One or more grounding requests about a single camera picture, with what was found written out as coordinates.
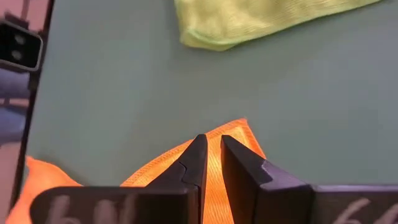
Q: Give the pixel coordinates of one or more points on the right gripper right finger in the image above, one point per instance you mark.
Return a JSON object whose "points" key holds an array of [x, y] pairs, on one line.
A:
{"points": [[264, 193]]}

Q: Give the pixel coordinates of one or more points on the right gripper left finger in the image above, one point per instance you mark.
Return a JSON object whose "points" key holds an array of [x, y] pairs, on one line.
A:
{"points": [[189, 174]]}

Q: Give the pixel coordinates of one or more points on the orange microfiber towel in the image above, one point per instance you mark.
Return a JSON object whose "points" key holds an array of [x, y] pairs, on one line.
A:
{"points": [[214, 174]]}

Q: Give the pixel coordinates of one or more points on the green microfiber towel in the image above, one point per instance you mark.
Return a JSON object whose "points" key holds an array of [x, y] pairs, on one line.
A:
{"points": [[233, 21]]}

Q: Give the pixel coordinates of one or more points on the green table mat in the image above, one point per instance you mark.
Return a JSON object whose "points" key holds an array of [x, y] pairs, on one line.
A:
{"points": [[124, 93]]}

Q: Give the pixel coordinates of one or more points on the black aluminium table frame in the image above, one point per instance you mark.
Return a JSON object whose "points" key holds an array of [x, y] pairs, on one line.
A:
{"points": [[32, 93]]}

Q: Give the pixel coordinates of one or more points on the silver-edged black camera box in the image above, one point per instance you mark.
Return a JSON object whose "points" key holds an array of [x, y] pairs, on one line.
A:
{"points": [[18, 46]]}

